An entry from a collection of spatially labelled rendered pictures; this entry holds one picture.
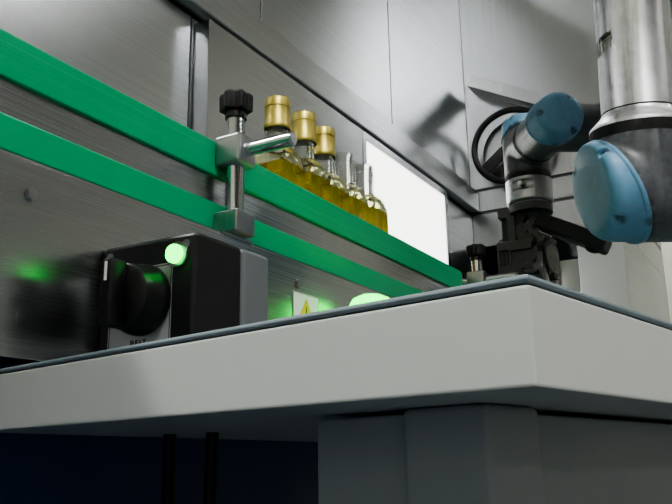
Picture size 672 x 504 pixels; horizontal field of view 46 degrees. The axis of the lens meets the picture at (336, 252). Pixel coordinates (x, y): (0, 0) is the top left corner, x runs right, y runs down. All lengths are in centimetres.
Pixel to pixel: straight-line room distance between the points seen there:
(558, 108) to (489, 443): 98
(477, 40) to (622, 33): 137
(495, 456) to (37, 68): 40
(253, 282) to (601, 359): 30
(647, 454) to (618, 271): 159
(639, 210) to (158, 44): 66
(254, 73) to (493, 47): 116
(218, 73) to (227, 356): 89
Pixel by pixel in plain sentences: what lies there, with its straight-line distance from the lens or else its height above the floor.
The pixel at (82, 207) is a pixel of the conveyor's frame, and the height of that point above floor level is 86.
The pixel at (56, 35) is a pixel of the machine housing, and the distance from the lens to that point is 102.
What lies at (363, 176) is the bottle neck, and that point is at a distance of 123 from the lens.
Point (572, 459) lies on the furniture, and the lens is 37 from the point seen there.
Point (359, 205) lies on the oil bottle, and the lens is 116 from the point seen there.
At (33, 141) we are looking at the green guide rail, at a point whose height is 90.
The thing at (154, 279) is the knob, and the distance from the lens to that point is 50.
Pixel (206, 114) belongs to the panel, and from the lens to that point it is 115.
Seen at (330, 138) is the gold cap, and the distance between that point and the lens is 115.
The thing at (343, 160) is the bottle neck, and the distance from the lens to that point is 119.
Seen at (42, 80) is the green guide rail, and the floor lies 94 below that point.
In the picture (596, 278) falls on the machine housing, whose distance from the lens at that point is 204.
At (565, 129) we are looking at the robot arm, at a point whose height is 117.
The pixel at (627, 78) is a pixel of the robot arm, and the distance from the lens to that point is 99.
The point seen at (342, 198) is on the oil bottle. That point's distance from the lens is 112.
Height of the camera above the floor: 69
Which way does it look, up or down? 15 degrees up
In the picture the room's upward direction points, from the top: 1 degrees counter-clockwise
